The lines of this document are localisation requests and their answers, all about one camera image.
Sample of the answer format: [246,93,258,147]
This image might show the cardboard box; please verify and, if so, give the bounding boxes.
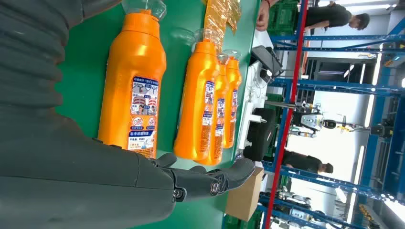
[225,167,264,222]

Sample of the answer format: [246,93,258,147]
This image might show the white humanoid robot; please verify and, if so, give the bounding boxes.
[289,103,364,140]

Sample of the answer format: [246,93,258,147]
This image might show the blue metal rack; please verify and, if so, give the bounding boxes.
[257,0,405,229]

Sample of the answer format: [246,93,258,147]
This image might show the green crates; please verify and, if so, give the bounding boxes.
[268,0,300,36]

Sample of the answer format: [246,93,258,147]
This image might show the white desk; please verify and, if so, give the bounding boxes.
[235,30,287,162]

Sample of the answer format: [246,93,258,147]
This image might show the black tablet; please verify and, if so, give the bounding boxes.
[251,45,283,77]

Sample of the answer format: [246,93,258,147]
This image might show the white power strip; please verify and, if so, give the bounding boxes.
[237,100,259,151]

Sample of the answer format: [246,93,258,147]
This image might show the black carry bag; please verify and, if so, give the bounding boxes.
[243,108,277,162]

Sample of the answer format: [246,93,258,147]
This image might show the yellow taped mat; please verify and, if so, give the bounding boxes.
[202,0,241,53]

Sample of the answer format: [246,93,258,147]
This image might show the red pole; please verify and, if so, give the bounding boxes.
[264,0,309,229]

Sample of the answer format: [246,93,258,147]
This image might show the person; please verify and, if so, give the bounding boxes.
[304,1,371,32]
[281,151,334,175]

